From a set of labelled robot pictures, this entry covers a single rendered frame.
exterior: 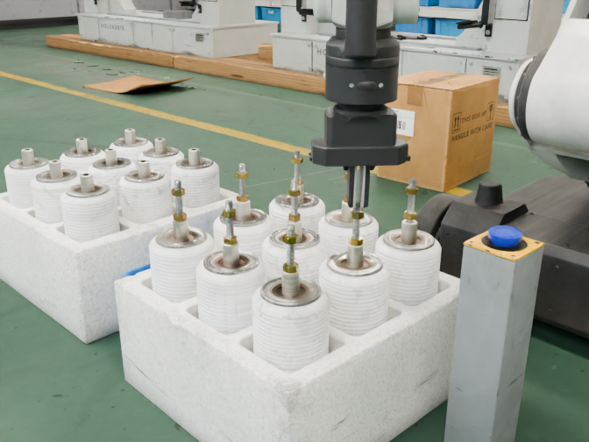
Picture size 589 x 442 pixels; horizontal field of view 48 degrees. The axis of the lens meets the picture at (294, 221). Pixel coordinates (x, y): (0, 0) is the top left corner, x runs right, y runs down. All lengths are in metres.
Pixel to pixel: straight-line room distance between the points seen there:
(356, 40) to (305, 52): 2.83
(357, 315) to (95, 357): 0.51
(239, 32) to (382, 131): 3.50
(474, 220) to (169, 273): 0.57
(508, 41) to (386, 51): 2.21
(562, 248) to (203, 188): 0.67
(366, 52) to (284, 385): 0.38
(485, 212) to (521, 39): 1.77
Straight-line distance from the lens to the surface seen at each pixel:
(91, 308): 1.22
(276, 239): 0.96
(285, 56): 3.69
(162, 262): 0.96
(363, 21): 0.75
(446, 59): 3.06
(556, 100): 1.03
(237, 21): 4.27
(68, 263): 1.20
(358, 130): 0.81
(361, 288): 0.86
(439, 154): 1.97
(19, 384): 1.18
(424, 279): 0.96
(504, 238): 0.82
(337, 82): 0.79
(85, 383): 1.14
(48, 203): 1.31
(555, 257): 1.18
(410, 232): 0.97
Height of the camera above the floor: 0.63
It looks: 21 degrees down
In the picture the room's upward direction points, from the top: straight up
